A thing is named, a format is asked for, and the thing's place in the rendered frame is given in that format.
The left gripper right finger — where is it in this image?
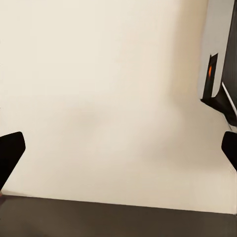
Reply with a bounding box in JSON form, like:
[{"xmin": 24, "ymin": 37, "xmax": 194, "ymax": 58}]
[{"xmin": 221, "ymin": 131, "xmax": 237, "ymax": 171}]

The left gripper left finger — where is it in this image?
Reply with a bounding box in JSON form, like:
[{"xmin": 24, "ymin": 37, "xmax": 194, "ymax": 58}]
[{"xmin": 0, "ymin": 131, "xmax": 26, "ymax": 191}]

